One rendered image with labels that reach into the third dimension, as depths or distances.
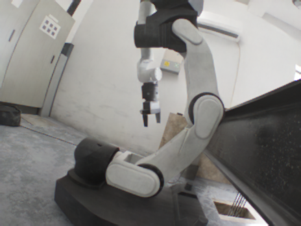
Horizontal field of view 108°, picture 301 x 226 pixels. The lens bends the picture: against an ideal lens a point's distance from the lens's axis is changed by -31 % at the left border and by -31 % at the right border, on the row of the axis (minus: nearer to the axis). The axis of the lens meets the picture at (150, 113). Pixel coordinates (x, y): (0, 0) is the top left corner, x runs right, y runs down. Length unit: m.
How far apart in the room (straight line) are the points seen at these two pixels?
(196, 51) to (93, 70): 2.13
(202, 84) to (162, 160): 0.32
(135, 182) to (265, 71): 2.38
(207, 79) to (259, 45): 2.19
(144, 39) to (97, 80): 1.88
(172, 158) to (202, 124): 0.17
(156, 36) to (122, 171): 0.55
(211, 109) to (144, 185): 0.36
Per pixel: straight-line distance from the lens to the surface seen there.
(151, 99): 0.81
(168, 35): 0.69
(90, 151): 0.66
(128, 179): 0.60
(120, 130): 2.24
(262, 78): 2.54
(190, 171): 1.80
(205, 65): 0.65
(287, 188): 0.37
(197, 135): 0.56
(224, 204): 1.52
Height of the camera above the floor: 0.52
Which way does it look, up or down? 2 degrees up
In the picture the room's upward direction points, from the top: 18 degrees clockwise
